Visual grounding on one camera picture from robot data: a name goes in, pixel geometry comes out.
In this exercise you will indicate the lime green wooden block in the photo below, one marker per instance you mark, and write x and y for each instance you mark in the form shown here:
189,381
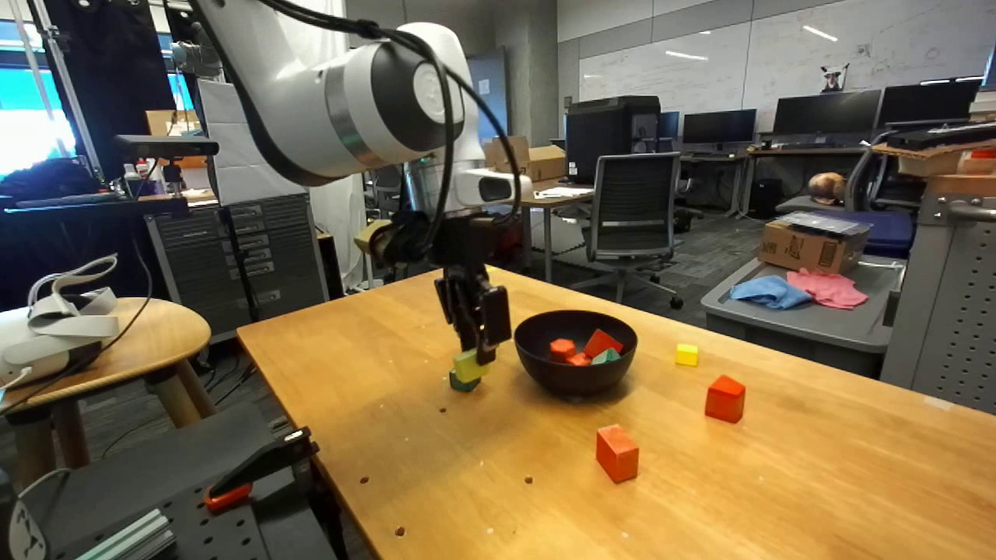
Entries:
467,365

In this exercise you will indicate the black computer monitor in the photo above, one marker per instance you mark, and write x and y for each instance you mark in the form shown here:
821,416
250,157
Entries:
929,104
716,126
825,115

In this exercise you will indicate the aluminium extrusion rail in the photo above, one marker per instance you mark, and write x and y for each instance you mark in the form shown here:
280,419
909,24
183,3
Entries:
129,538

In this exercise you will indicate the grey flat pad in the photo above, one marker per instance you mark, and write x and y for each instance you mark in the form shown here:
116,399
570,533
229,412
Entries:
825,225

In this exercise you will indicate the blue storage bin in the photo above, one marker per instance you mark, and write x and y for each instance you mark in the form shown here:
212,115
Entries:
892,236

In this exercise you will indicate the small cardboard box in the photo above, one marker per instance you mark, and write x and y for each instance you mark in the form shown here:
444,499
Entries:
165,124

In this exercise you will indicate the dark perforated mounting plate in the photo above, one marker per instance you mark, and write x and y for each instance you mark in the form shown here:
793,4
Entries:
135,479

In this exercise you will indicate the black bowl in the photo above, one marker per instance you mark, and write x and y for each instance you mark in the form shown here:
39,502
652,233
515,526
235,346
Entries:
578,381

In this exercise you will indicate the pink cloth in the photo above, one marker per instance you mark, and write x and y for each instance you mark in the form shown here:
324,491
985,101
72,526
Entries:
830,291

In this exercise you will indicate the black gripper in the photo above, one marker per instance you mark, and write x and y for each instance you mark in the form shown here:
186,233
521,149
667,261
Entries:
476,242

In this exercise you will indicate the grey office chair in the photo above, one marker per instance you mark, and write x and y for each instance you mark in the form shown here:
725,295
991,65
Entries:
860,176

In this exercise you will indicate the blue cloth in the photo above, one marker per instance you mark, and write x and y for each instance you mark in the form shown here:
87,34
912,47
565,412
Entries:
770,295

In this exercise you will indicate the brown rounded object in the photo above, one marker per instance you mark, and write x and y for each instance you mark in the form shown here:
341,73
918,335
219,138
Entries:
825,188

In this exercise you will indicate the black fabric panel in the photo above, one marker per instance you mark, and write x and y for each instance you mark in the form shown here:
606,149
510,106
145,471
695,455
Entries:
96,83

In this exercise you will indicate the white foam board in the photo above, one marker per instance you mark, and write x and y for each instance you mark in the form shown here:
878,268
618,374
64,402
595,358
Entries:
219,157

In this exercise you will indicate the wooden office desk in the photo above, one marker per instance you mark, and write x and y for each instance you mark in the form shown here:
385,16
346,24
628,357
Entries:
565,194

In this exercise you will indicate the brown cardboard box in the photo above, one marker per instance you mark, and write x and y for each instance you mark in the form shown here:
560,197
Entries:
803,255
547,165

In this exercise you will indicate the round wooden side table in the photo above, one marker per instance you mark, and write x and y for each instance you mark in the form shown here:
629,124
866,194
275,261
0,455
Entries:
156,339

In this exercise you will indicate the small yellow block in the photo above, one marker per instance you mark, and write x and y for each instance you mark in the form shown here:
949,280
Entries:
687,357

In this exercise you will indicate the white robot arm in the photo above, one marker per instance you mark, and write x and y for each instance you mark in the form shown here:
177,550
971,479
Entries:
312,94

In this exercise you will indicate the dark grey filing cabinet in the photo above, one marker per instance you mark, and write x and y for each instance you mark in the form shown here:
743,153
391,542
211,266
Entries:
243,261

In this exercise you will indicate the black mesh office chair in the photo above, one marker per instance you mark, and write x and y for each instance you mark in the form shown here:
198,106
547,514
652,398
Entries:
637,203

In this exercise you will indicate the small grey side table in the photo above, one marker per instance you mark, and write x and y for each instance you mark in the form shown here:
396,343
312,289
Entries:
821,329

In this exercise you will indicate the black shelf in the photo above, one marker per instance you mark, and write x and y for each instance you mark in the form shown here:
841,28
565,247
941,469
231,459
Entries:
165,149

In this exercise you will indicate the white VR headset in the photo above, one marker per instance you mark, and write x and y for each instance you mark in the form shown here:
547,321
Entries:
58,332

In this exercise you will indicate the red wooden block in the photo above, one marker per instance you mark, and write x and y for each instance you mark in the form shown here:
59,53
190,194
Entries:
725,402
560,346
602,341
618,455
578,362

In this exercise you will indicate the large black screen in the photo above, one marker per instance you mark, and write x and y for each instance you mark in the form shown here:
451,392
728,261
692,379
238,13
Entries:
611,126

